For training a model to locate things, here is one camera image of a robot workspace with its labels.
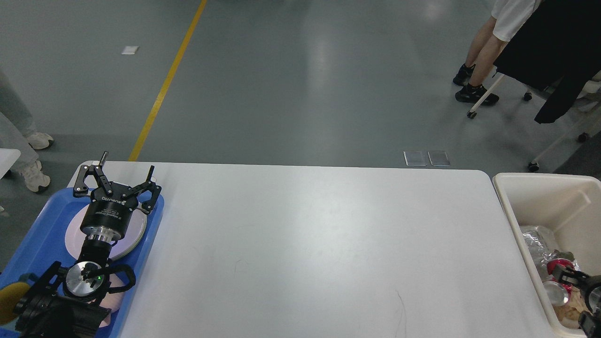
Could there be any teal and yellow mug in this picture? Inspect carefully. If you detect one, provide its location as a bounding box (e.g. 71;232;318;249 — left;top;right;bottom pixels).
0;273;32;326

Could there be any blue plastic tray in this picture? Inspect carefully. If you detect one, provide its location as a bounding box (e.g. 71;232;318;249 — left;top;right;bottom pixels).
0;188;165;338

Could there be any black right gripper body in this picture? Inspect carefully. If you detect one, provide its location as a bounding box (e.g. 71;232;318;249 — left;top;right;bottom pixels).
582;275;601;314

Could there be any foil wrapper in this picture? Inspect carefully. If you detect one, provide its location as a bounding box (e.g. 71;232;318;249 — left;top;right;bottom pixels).
550;250;575;261
519;225;558;282

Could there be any brown paper ball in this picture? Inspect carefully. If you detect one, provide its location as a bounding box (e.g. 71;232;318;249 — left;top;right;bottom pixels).
554;297;587;329

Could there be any pink plate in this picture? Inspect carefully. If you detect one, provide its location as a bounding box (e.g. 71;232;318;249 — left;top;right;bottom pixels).
64;206;147;261

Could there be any person with black sneakers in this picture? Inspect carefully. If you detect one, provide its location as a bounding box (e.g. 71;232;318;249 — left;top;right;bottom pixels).
453;0;541;103

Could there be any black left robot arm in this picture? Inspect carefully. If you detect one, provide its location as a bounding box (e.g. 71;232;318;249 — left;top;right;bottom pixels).
1;154;164;338

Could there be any pink mug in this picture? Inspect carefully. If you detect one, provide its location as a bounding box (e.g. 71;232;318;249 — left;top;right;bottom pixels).
99;274;125;329

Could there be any white side table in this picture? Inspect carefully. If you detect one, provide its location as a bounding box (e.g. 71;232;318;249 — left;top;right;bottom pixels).
0;148;21;179

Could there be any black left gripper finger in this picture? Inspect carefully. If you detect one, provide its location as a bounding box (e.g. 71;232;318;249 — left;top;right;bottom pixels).
120;165;162;215
72;151;114;202

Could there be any person in grey trousers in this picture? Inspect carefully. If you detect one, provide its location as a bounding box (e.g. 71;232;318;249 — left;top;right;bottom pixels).
0;71;54;194

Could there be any crushed red soda can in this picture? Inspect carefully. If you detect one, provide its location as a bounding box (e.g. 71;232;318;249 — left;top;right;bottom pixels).
542;258;579;307

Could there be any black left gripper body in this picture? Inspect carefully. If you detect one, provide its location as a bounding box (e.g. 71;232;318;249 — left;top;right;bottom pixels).
80;196;138;246

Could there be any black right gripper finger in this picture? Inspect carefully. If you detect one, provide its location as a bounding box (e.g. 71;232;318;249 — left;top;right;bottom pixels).
578;312;601;336
551;265;590;292

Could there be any beige plastic bin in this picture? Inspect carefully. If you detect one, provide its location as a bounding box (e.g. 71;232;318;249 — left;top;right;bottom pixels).
493;173;601;338

